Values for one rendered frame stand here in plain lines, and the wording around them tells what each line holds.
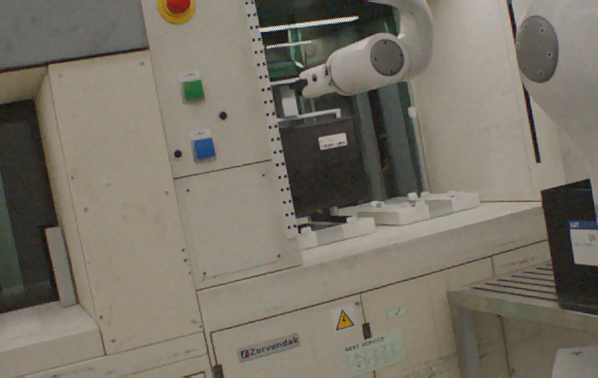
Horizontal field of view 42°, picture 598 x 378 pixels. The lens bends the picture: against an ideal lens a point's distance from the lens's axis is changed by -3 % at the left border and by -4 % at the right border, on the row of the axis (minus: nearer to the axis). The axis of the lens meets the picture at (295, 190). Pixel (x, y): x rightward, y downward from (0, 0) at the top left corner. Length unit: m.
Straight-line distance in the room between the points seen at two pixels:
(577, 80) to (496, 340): 0.93
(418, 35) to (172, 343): 0.66
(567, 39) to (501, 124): 1.02
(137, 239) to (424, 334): 0.57
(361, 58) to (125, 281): 0.52
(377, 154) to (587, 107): 1.66
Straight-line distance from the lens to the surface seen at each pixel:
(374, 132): 2.41
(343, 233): 1.64
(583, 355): 1.02
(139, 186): 1.31
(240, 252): 1.36
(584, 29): 0.76
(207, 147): 1.33
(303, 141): 1.61
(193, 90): 1.34
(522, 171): 1.74
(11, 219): 1.74
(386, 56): 1.29
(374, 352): 1.48
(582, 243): 1.27
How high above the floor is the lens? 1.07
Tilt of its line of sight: 3 degrees down
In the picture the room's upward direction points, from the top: 11 degrees counter-clockwise
